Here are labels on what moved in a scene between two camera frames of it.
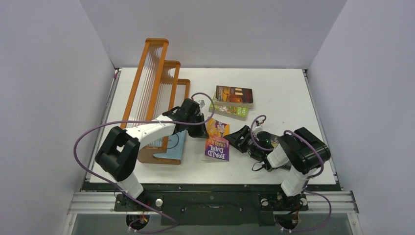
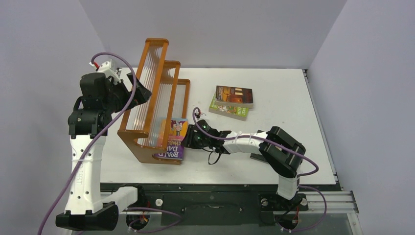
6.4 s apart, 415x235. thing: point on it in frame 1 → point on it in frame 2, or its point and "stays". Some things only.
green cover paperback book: (235, 112) stays
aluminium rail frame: (330, 202) stays
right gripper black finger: (240, 139) → (189, 139)
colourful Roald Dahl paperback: (217, 146) → (177, 133)
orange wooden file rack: (156, 92) stays
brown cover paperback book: (237, 96) stays
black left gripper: (201, 132) → (121, 86)
